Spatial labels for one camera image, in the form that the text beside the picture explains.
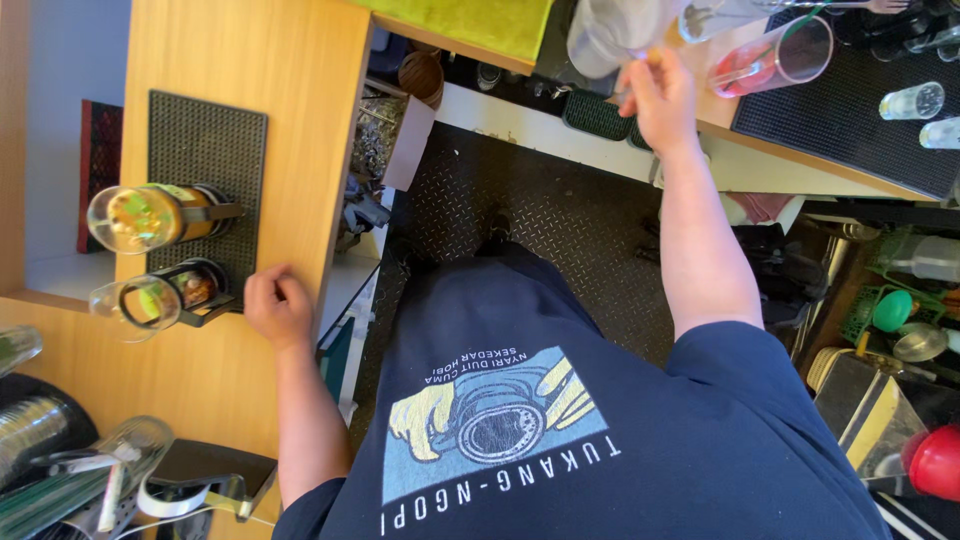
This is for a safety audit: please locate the clear cup holding utensils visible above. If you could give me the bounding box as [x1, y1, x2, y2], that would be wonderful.
[93, 415, 176, 492]

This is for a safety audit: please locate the black card terminal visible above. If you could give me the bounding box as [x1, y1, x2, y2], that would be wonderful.
[148, 438, 279, 520]

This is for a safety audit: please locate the stack of clear plastic cups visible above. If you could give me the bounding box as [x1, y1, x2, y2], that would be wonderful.
[0, 396, 74, 490]

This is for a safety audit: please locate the navy printed t-shirt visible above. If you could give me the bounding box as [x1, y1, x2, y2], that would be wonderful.
[271, 240, 895, 540]

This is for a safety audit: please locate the teal egg-shaped container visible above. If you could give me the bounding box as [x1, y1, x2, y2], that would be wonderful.
[871, 289, 915, 334]

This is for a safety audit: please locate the black shoe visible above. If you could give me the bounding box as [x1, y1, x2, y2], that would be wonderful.
[478, 208, 516, 255]

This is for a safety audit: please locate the green cloth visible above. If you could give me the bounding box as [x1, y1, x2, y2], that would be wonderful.
[351, 0, 557, 66]

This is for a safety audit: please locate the bag of shiny wrappers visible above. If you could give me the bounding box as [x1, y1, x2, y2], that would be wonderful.
[351, 88, 408, 183]

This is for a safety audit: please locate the clear drinking glass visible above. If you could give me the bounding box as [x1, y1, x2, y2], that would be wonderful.
[0, 324, 45, 379]

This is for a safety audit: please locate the plastic cup with pink drink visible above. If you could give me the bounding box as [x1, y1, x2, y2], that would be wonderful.
[708, 13, 836, 100]

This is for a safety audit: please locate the green plastic basket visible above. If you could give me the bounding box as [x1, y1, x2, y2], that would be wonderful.
[839, 225, 960, 348]

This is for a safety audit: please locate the red and black patterned cloth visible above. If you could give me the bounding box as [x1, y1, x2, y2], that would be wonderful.
[76, 99, 124, 255]

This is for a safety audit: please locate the round black tray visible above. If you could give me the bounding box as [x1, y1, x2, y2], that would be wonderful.
[0, 372, 100, 498]

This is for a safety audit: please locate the black bag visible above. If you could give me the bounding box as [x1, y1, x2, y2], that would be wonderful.
[733, 223, 829, 305]

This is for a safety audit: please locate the small black rubber bar mat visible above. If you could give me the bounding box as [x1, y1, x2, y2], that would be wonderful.
[146, 89, 269, 315]

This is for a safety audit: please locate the green mesh mat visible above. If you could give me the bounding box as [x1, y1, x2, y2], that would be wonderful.
[561, 89, 655, 153]

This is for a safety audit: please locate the french press with dark dregs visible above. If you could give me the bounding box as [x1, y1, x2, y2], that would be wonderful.
[88, 258, 238, 344]

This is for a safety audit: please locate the white cardboard box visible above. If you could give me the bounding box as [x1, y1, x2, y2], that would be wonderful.
[381, 96, 438, 193]

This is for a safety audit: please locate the french press with yellow drink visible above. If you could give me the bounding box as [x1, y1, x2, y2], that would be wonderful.
[86, 183, 246, 255]

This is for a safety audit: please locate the brown wooden bowl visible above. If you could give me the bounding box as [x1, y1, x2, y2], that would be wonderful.
[396, 50, 446, 111]

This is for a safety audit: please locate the bundle of green straws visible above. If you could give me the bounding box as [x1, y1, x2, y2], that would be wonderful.
[0, 465, 115, 540]

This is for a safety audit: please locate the clear plastic bottle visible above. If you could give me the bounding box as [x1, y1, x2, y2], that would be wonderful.
[876, 234, 960, 284]

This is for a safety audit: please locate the red round cap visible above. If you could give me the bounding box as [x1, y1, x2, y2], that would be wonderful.
[900, 424, 960, 503]

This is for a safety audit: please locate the person's left hand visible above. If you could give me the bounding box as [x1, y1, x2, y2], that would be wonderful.
[243, 263, 315, 353]

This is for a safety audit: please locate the clear plastic pitcher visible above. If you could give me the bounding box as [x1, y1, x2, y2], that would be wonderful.
[566, 0, 693, 81]

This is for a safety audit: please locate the white tape roll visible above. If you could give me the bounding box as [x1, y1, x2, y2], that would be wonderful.
[136, 480, 213, 520]

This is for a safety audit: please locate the person's right hand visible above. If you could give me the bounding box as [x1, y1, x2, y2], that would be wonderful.
[615, 45, 703, 159]

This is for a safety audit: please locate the small clear shot glass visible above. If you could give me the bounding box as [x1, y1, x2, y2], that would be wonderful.
[878, 81, 947, 122]
[918, 115, 960, 150]

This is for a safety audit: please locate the pink cloth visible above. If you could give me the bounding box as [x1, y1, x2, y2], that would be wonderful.
[725, 192, 797, 225]

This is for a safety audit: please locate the steel container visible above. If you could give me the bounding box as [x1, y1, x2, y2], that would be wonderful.
[813, 351, 929, 479]

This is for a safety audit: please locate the large black rubber bar mat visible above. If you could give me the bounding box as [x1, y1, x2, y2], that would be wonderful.
[730, 6, 960, 201]

